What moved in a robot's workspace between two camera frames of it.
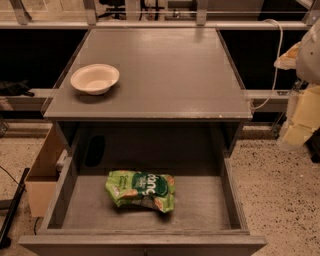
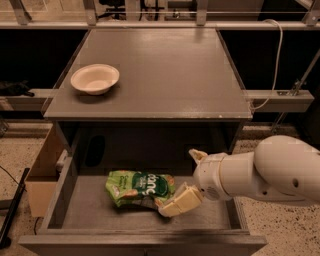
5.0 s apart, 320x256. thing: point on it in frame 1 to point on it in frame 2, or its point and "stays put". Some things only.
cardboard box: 43,177 stays put
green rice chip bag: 134,187 stays put
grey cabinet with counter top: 178,94 stays put
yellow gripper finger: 288,60 to 208,175
